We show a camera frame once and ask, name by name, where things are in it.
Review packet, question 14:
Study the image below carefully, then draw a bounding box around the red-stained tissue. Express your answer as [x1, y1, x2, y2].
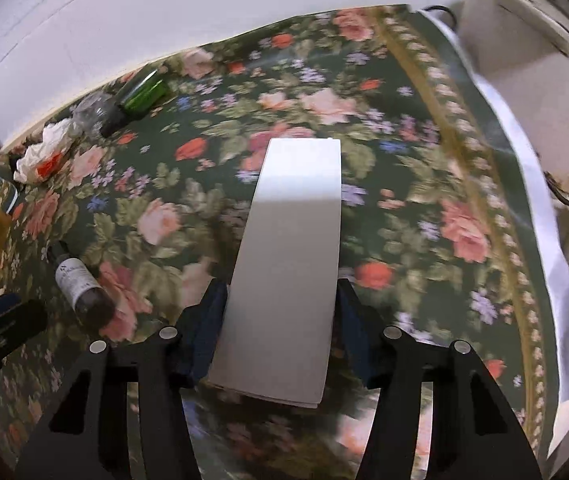
[13, 119, 81, 185]

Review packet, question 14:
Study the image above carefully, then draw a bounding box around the clear plastic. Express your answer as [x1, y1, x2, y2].
[72, 91, 118, 133]

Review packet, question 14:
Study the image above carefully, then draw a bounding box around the green glass bottle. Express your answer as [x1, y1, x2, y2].
[100, 69, 170, 137]

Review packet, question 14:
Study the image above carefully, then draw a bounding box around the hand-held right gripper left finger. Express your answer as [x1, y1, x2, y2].
[14, 280, 228, 480]

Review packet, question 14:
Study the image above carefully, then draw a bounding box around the brown bottle white label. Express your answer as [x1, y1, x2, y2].
[45, 241, 116, 330]

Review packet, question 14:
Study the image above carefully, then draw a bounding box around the white box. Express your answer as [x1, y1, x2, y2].
[208, 137, 342, 408]

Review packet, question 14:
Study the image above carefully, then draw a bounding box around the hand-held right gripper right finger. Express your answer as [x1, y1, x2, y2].
[335, 278, 545, 480]

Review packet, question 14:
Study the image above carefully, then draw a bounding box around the white rice cooker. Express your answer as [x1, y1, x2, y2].
[459, 0, 569, 196]

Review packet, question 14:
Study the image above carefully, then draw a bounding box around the white plastic sheet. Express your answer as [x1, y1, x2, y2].
[417, 7, 569, 461]

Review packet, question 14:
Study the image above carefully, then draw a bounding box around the floral tablecloth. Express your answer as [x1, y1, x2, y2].
[0, 4, 565, 480]

